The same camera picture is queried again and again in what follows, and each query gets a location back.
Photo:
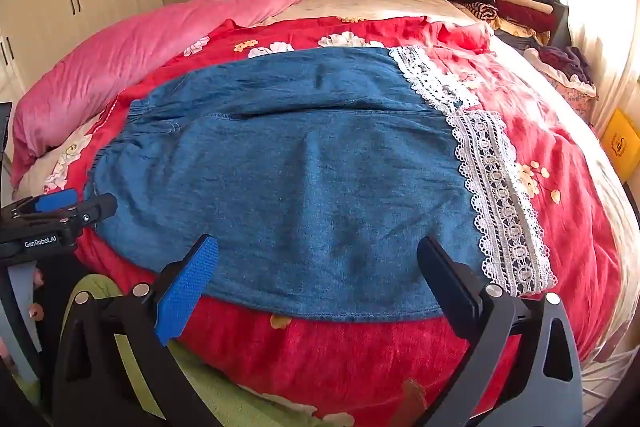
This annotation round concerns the floral frilled pillow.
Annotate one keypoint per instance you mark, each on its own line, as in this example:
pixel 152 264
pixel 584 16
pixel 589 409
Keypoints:
pixel 575 99

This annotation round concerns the blue denim pants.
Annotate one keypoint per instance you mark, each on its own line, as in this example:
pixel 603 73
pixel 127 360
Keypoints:
pixel 300 182

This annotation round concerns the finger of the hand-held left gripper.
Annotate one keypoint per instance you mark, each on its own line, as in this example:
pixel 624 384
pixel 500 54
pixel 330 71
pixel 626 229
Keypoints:
pixel 55 200
pixel 95 208

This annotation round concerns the pink quilt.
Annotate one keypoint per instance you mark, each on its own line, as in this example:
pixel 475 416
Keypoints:
pixel 125 57

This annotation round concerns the person's green clothing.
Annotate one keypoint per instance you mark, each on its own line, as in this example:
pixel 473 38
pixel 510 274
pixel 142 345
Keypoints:
pixel 225 402

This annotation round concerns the person's left hand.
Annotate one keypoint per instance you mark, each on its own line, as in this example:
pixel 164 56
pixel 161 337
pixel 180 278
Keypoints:
pixel 36 278

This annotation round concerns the red floral blanket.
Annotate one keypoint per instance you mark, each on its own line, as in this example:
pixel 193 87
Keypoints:
pixel 565 227

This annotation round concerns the purple garment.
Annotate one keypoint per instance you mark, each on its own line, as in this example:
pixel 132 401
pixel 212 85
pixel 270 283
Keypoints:
pixel 565 62

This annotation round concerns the yellow box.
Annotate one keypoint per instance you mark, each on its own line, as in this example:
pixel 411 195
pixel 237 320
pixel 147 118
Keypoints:
pixel 622 144

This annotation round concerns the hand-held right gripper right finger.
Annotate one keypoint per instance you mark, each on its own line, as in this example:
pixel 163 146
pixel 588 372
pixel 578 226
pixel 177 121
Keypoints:
pixel 450 287

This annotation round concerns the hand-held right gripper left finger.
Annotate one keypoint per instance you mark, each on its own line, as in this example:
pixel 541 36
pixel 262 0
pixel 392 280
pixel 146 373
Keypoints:
pixel 187 287

